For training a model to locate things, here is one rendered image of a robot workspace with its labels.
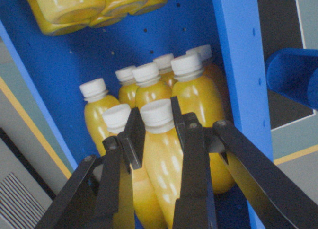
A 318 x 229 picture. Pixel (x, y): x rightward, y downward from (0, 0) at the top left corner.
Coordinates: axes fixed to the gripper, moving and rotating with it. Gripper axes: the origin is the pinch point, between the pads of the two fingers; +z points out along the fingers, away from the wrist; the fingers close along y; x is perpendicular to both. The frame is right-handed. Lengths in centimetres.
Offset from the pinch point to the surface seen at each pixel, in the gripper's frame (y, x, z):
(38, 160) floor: -127, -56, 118
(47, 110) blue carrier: -13.5, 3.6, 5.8
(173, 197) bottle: -0.8, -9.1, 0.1
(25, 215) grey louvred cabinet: -129, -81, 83
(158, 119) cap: 0.0, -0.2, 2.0
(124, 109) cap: -4.4, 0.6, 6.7
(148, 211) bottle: -5.8, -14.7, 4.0
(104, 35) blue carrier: -7.2, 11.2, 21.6
